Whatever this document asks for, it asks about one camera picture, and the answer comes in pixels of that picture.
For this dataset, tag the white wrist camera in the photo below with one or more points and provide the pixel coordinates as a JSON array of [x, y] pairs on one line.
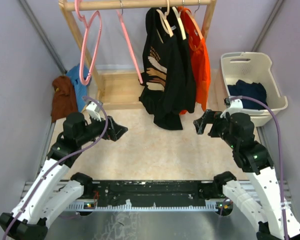
[[235, 106], [94, 109]]

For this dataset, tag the white laundry basket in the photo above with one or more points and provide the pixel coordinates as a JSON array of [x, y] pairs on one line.
[[250, 67]]

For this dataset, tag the black printed t shirt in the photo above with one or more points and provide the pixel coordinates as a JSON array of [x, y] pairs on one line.
[[163, 76]]

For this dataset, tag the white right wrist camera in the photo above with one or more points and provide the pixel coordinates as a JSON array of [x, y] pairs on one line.
[[235, 106]]

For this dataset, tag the brown t shirt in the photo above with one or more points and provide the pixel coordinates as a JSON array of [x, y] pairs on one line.
[[64, 99]]

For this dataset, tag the light blue t shirt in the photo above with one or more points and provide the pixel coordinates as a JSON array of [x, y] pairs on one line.
[[80, 90]]

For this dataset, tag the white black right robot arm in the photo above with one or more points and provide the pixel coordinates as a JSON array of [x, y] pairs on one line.
[[269, 217]]

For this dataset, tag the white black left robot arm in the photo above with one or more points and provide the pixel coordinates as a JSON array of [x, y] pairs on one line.
[[34, 214]]

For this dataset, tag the cream hanger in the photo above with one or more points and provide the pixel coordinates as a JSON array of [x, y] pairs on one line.
[[163, 18], [180, 23]]

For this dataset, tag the navy blue t shirt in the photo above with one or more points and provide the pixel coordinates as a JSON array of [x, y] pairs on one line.
[[251, 90]]

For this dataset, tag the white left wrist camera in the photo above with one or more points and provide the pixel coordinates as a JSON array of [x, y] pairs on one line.
[[94, 109]]

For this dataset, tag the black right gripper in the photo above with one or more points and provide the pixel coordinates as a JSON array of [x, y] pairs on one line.
[[209, 116]]

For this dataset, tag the pink hanger in middle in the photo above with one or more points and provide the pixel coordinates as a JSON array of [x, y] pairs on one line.
[[128, 41]]

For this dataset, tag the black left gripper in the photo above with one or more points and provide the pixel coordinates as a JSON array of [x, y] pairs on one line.
[[114, 131]]

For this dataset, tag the wooden hanger under orange shirt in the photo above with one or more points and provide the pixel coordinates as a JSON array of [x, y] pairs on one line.
[[191, 25]]

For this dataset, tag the wooden clothes rack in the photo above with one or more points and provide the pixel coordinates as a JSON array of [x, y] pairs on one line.
[[120, 90]]

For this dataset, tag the orange t shirt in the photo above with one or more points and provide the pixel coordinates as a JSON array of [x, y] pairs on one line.
[[200, 66]]

